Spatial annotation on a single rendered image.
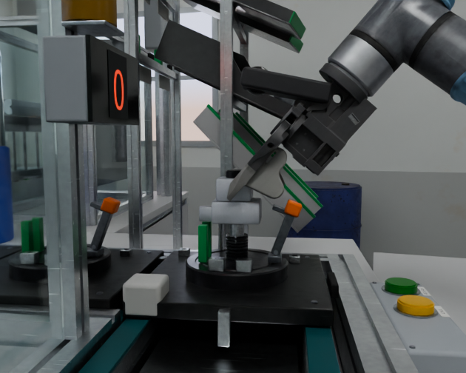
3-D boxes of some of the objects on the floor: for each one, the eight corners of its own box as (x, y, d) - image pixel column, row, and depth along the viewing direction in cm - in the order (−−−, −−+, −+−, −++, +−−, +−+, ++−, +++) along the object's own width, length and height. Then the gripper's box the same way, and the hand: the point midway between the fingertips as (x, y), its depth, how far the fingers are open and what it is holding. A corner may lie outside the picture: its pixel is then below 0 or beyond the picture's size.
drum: (360, 289, 356) (364, 180, 347) (358, 314, 304) (362, 188, 295) (289, 282, 372) (291, 178, 363) (275, 306, 320) (277, 185, 311)
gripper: (385, 103, 54) (263, 237, 57) (368, 109, 65) (268, 220, 69) (329, 55, 54) (211, 192, 57) (322, 69, 66) (224, 182, 69)
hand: (233, 186), depth 63 cm, fingers closed on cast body, 4 cm apart
